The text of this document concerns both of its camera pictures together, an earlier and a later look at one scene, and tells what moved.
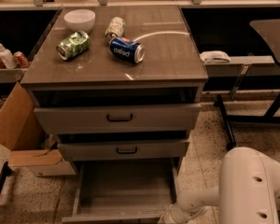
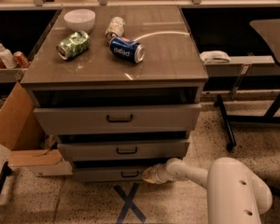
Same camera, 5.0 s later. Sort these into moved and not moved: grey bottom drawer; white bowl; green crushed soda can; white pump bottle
Moved: grey bottom drawer
Not moved: white bowl; green crushed soda can; white pump bottle
